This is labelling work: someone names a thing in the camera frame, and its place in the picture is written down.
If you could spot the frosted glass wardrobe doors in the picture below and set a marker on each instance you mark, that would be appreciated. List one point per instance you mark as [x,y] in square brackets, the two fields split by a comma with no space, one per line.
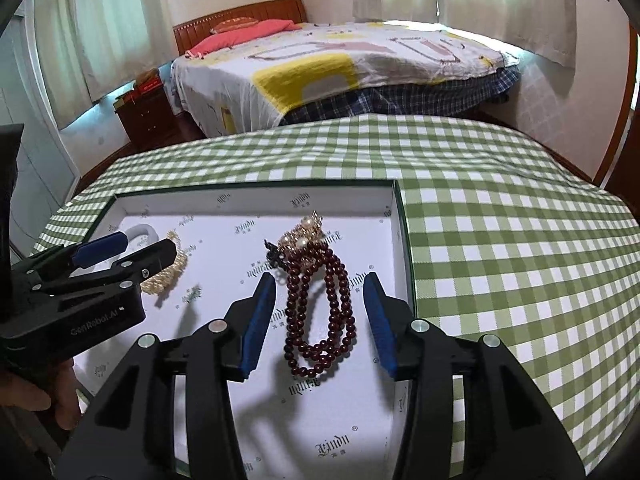
[45,173]

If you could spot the rose gold pearl brooch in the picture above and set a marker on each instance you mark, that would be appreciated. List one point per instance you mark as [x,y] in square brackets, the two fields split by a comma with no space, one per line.
[307,231]

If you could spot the green white checkered tablecloth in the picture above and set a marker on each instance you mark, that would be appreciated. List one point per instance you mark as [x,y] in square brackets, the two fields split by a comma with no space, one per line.
[502,238]

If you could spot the wooden headboard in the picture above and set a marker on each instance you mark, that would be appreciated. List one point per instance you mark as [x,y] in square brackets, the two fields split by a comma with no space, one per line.
[189,34]

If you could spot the dark wooden nightstand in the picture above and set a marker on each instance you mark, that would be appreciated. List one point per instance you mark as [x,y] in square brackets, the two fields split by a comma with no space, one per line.
[149,119]

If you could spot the brown wooden door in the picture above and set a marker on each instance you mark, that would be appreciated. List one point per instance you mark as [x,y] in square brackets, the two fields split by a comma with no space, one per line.
[619,170]

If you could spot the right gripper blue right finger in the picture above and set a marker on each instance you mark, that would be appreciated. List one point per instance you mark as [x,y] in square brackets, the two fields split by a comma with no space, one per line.
[374,301]

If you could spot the person's left hand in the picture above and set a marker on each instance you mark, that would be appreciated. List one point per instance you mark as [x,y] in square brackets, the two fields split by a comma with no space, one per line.
[60,394]

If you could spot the orange patterned cushion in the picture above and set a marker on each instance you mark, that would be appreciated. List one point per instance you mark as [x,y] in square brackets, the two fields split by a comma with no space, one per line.
[232,24]

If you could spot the pale jade bangle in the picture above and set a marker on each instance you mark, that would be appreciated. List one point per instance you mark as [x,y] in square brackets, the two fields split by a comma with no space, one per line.
[139,236]

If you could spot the pink pillow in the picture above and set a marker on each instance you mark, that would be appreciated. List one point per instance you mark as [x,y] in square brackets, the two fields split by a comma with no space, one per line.
[236,36]

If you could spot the left white curtains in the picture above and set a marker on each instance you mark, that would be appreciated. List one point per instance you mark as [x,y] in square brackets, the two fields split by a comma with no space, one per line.
[89,48]

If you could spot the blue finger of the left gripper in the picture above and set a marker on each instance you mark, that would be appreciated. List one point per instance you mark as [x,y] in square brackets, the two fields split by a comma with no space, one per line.
[94,252]
[146,262]

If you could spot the red boxes on nightstand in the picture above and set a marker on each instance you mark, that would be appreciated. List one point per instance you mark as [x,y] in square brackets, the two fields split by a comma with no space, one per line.
[144,83]

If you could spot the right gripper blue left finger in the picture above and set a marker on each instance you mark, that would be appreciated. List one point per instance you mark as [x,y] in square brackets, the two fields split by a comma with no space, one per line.
[258,316]

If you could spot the dark green tray box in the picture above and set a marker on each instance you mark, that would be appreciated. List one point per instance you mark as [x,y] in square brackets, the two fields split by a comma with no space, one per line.
[168,398]

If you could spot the bed with patterned sheet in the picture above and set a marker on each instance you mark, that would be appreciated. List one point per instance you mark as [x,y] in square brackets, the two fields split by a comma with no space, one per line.
[337,70]

